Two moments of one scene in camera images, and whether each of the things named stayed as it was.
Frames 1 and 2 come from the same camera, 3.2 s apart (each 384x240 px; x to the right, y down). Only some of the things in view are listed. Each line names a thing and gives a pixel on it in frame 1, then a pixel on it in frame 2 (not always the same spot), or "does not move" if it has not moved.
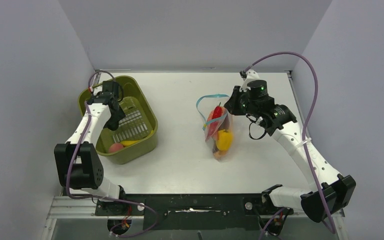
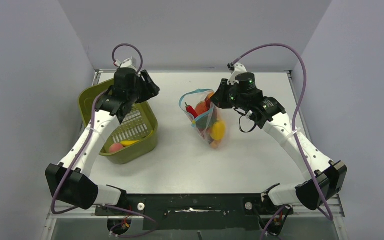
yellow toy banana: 126,143 does not move
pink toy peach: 115,147 does not move
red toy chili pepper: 218,112 → 190,110
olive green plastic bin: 135,137 does not move
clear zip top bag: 218,129 → 204,115
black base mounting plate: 192,211 does not move
